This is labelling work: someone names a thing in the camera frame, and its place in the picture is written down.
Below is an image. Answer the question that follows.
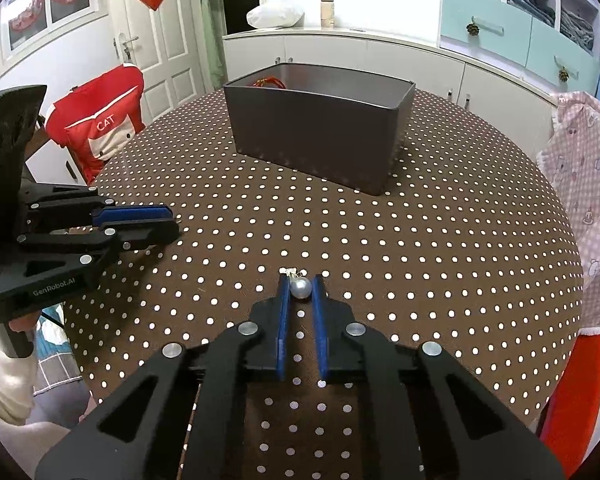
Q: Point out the white sideboard cabinet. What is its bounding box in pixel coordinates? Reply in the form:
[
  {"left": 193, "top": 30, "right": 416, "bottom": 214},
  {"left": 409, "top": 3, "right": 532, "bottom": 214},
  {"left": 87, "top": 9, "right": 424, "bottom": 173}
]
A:
[{"left": 222, "top": 27, "right": 561, "bottom": 111}]

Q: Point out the grey folded clothes stack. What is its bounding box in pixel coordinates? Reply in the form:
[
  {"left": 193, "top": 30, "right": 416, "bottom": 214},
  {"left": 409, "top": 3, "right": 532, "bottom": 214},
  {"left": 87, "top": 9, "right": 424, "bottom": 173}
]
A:
[{"left": 560, "top": 7, "right": 597, "bottom": 53}]

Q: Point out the red cloth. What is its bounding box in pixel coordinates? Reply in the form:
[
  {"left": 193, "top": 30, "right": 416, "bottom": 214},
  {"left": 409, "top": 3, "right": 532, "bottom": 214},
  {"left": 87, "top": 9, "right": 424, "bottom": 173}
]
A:
[{"left": 537, "top": 332, "right": 600, "bottom": 478}]

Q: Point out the teal two-drawer chest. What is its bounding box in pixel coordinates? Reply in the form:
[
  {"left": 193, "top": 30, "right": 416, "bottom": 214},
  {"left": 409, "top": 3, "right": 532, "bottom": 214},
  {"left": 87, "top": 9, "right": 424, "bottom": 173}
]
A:
[{"left": 439, "top": 0, "right": 600, "bottom": 83}]

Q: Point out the person's left hand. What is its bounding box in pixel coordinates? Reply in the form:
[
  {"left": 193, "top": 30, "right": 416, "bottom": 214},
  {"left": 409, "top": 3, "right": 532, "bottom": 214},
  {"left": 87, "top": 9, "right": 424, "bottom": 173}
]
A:
[{"left": 7, "top": 311, "right": 42, "bottom": 335}]

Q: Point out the white framed red picture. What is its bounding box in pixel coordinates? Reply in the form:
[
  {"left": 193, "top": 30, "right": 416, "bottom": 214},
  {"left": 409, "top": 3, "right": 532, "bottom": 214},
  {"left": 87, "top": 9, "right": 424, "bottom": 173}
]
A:
[{"left": 0, "top": 0, "right": 98, "bottom": 68}]

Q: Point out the white pillow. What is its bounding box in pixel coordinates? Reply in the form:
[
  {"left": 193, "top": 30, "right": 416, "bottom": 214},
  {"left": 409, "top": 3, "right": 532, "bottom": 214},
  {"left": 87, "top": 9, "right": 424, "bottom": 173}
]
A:
[{"left": 246, "top": 1, "right": 305, "bottom": 29}]

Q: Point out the red chair cover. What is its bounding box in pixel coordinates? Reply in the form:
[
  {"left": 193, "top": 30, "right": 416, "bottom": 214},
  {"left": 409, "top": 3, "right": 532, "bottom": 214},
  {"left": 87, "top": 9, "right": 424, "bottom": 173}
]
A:
[{"left": 45, "top": 66, "right": 147, "bottom": 186}]

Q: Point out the white panel door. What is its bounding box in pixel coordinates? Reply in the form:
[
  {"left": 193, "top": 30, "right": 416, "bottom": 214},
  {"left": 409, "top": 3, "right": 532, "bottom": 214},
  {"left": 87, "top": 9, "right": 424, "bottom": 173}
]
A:
[{"left": 97, "top": 0, "right": 206, "bottom": 123}]

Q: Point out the person's left forearm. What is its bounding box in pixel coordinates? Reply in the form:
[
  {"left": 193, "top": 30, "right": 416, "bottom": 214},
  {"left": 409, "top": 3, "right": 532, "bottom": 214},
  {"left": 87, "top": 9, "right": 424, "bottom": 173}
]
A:
[{"left": 0, "top": 312, "right": 41, "bottom": 428}]

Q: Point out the pearl pendant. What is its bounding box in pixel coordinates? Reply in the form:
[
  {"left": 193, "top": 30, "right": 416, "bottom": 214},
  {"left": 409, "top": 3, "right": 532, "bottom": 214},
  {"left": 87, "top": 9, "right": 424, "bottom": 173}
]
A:
[{"left": 285, "top": 269, "right": 313, "bottom": 301}]

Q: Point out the green curtain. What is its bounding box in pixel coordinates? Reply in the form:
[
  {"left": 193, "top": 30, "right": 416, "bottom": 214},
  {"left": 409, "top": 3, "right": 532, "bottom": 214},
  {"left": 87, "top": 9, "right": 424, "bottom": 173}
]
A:
[{"left": 197, "top": 0, "right": 231, "bottom": 93}]

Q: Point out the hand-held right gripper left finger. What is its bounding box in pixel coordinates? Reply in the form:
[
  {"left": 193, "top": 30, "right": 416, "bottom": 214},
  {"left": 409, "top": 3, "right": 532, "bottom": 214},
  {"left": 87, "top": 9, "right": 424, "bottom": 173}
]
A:
[{"left": 37, "top": 272, "right": 291, "bottom": 480}]

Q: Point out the silver door handle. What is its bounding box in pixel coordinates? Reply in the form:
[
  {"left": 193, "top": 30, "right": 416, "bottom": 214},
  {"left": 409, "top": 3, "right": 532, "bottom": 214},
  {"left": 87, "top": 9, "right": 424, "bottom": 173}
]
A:
[{"left": 112, "top": 31, "right": 139, "bottom": 63}]

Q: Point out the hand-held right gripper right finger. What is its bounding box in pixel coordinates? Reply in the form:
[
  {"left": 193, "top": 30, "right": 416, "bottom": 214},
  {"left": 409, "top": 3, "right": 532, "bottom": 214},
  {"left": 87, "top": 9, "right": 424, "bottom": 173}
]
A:
[{"left": 312, "top": 274, "right": 566, "bottom": 480}]

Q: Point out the grey patterned cloth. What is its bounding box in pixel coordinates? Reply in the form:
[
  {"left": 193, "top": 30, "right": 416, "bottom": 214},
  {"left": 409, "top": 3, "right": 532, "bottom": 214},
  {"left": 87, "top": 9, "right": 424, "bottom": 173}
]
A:
[{"left": 32, "top": 330, "right": 93, "bottom": 426}]

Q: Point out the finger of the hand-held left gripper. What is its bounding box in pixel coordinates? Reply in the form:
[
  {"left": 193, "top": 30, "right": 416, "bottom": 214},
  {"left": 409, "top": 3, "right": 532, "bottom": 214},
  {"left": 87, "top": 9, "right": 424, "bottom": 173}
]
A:
[
  {"left": 22, "top": 185, "right": 175, "bottom": 227},
  {"left": 15, "top": 219, "right": 182, "bottom": 281}
]

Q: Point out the white low cabinet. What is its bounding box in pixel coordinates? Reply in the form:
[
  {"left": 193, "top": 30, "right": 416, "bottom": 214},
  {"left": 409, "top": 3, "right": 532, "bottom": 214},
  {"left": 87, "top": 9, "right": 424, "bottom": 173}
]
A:
[{"left": 25, "top": 125, "right": 96, "bottom": 186}]

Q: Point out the folded jeans stack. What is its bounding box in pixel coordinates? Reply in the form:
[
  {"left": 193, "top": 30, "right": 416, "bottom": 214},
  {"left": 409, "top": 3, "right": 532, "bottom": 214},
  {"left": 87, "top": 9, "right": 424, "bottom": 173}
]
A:
[{"left": 505, "top": 0, "right": 556, "bottom": 23}]

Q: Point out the grey metal box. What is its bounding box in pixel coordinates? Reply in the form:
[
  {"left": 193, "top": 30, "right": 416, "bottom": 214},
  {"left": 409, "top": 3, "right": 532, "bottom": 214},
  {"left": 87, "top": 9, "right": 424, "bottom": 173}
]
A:
[{"left": 223, "top": 62, "right": 417, "bottom": 197}]

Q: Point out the pink printed blanket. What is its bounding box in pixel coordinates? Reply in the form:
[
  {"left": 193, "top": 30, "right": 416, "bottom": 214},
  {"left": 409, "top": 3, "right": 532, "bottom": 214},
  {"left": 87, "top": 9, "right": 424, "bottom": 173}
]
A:
[{"left": 536, "top": 91, "right": 600, "bottom": 331}]

